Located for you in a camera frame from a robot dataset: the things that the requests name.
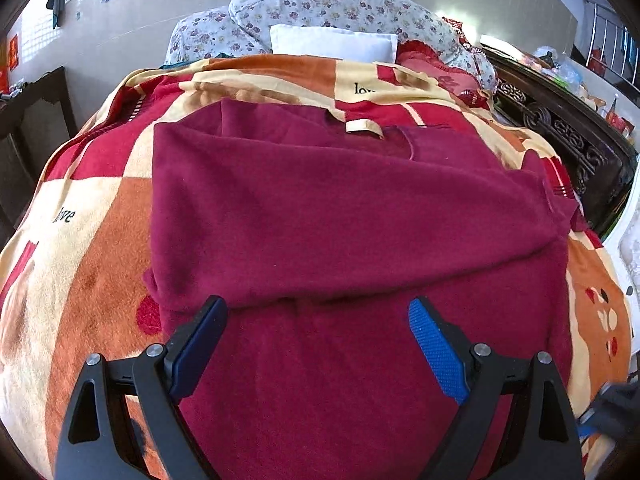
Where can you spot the clear plastic bags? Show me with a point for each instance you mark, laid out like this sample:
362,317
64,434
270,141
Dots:
560,72

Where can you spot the floral quilt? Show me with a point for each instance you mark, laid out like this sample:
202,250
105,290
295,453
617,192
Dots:
325,7

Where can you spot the maroon sweater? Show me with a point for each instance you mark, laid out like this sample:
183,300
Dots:
325,210

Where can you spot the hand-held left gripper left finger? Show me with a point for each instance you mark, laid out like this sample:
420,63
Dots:
197,345

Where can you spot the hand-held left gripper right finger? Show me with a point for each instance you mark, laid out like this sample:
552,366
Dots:
435,350

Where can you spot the red pillow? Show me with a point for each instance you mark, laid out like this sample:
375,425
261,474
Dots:
435,67

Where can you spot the metal rack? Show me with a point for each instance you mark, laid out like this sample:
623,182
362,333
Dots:
607,25

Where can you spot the red wall decoration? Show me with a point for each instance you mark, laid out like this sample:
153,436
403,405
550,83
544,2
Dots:
12,52

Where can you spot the orange red checkered blanket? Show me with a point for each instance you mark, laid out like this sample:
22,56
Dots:
95,260

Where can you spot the dark wooden chair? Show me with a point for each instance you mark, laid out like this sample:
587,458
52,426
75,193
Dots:
40,125

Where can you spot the white pillow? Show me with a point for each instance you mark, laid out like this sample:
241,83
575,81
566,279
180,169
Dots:
330,42

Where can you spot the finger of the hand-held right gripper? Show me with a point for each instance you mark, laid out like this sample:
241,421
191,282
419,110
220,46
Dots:
615,410

